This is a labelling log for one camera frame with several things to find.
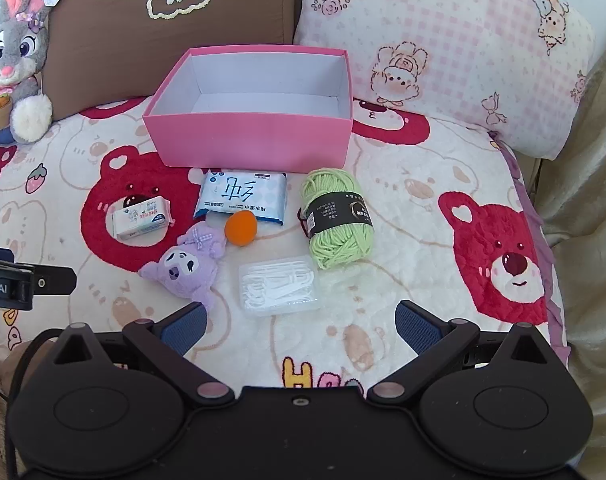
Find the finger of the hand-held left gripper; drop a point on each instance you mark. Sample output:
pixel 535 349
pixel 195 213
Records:
pixel 55 281

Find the bear printed blanket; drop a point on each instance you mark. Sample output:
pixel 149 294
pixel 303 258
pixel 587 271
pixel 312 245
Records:
pixel 423 260

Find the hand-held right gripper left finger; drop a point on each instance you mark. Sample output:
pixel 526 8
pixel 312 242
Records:
pixel 185 328

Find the beige cloth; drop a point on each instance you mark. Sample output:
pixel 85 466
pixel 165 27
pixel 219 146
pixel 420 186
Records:
pixel 583 210

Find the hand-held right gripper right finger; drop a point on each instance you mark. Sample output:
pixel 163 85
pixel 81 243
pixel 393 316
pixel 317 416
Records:
pixel 417 330

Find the small white wet wipes pack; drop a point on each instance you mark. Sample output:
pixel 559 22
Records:
pixel 140 220

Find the grey bunny plush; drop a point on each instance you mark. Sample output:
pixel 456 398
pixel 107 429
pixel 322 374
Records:
pixel 13 50

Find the pink cardboard box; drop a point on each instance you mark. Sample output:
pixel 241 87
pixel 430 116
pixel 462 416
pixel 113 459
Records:
pixel 253 140

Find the blue white wipes pack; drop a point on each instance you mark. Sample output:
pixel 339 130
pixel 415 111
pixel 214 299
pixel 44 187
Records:
pixel 243 195

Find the clear floss pick box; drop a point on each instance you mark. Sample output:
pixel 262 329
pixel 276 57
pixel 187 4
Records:
pixel 280 287

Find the orange makeup sponge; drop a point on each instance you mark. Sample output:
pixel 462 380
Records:
pixel 240 229

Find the brown pillow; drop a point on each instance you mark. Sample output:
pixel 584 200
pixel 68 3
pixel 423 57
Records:
pixel 133 45

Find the purple plush toy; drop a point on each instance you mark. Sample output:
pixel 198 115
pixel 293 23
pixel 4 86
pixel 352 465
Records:
pixel 180 270

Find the pink checked pillow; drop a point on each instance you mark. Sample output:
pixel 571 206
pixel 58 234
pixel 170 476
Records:
pixel 448 35

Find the green yarn ball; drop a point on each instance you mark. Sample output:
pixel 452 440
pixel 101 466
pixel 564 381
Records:
pixel 340 242

